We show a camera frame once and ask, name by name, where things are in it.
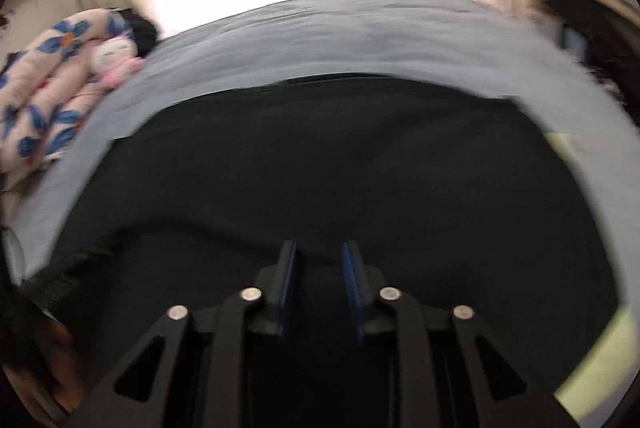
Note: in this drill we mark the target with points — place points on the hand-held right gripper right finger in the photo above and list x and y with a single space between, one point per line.
352 288

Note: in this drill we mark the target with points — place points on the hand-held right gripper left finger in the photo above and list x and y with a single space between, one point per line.
290 288

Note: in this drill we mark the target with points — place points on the light green and black jacket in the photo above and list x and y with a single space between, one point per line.
325 168

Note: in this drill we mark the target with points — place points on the grey-blue bed blanket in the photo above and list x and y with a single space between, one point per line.
350 33

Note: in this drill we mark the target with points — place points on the pink and white plush toy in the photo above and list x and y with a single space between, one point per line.
112 53

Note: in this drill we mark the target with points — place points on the dark cloth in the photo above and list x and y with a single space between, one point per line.
142 28

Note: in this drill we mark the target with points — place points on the black chair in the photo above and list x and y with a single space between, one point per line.
600 38

